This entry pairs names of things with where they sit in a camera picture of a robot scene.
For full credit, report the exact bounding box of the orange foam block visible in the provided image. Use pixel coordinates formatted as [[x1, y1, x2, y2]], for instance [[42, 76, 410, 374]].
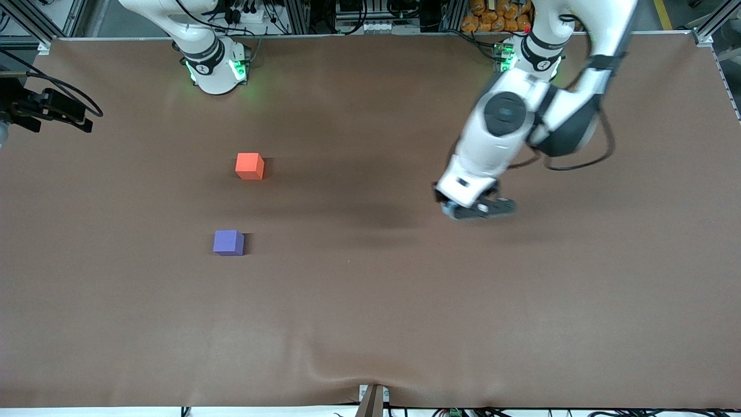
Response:
[[235, 152, 265, 181]]

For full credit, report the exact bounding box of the purple foam block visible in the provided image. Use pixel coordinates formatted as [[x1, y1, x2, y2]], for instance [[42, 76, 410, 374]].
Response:
[[212, 229, 245, 257]]

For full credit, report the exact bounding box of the brown table mat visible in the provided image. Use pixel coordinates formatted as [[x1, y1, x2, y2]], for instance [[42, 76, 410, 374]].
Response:
[[0, 32, 741, 409]]

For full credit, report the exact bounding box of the orange snack packet pile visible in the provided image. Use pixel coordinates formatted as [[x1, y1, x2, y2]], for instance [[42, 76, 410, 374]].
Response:
[[461, 0, 534, 34]]

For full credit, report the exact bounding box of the white power strip with plugs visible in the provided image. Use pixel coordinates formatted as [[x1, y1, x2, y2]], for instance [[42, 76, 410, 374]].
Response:
[[222, 3, 280, 27]]

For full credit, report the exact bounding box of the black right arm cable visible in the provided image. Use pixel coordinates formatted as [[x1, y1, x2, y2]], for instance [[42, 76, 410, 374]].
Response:
[[0, 49, 104, 118]]

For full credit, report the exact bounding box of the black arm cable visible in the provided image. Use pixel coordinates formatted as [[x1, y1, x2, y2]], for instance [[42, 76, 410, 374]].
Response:
[[509, 17, 616, 173], [0, 49, 104, 118]]

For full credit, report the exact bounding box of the aluminium frame profile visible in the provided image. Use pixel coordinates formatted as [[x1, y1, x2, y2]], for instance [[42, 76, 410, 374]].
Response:
[[9, 0, 54, 49], [689, 0, 733, 47], [442, 0, 467, 33], [284, 0, 311, 35]]

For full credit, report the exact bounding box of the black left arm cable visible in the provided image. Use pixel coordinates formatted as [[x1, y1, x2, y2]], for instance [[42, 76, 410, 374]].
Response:
[[509, 17, 616, 173]]

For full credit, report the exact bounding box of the brown camera mount bracket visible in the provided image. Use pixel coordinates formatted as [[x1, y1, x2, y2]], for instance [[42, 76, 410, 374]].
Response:
[[356, 383, 390, 417]]

